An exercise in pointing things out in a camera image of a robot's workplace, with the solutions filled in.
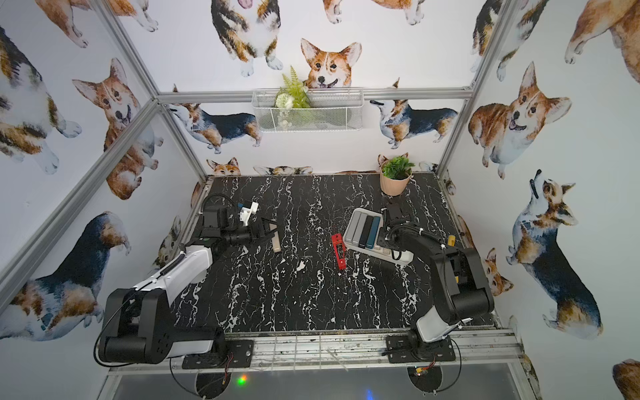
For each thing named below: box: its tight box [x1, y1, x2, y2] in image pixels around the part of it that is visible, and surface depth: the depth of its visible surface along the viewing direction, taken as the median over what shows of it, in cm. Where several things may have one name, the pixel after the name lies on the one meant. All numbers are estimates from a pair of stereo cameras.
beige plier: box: [271, 230, 282, 254], surface depth 97 cm
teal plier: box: [365, 216, 381, 250], surface depth 100 cm
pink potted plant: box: [377, 152, 416, 197], surface depth 108 cm
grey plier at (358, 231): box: [351, 213, 368, 247], surface depth 100 cm
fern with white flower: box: [275, 65, 312, 131], surface depth 85 cm
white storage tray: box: [343, 207, 415, 265], surface depth 99 cm
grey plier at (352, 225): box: [345, 210, 361, 243], surface depth 100 cm
